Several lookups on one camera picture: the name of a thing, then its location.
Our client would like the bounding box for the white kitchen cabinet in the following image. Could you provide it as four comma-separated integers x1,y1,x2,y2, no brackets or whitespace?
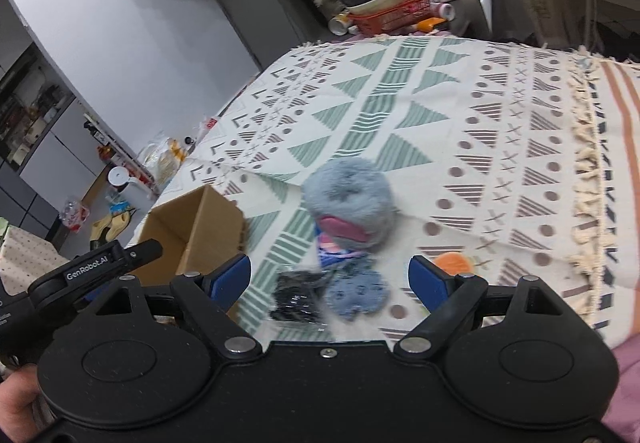
0,42,110,244

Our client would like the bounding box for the cardboard box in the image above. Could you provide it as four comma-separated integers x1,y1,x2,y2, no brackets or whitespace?
125,184,247,319

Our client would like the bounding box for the person's left hand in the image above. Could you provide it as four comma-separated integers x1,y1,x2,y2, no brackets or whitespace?
0,364,48,443

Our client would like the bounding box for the red snack bag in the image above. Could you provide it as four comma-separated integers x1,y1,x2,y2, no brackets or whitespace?
59,200,92,234

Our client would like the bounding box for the cardboard tube roll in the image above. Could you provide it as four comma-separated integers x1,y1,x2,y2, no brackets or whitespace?
327,13,359,36

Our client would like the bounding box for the red plastic basket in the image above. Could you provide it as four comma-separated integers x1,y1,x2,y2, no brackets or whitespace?
347,0,432,36

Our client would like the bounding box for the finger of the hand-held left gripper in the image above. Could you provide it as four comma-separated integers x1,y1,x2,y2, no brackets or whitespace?
27,239,163,319

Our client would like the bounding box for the orange soft item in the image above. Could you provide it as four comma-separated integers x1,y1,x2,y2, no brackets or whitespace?
432,253,474,284

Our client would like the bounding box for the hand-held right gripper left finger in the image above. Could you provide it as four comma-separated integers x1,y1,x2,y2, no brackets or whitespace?
92,253,263,359

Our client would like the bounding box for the yellow slipper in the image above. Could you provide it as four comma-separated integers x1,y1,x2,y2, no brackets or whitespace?
90,217,120,243
107,211,137,238

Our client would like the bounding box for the black shiny packet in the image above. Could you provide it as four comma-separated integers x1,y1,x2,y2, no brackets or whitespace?
270,270,327,325

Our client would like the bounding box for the dotted tablecloth table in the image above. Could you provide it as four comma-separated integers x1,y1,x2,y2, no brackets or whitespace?
0,223,69,297

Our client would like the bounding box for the triangle printed blanket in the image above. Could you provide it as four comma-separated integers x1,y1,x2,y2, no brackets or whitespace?
125,37,608,344

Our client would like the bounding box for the fluffy grey-blue scrunchie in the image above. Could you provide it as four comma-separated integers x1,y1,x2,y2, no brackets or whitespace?
301,160,397,251

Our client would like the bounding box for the yellow white food bag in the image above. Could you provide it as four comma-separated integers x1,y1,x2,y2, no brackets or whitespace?
136,137,189,192

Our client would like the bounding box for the red white plastic bag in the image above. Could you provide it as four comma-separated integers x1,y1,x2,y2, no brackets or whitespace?
196,118,222,144

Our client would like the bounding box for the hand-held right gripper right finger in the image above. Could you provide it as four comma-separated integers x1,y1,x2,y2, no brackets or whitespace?
394,254,586,361

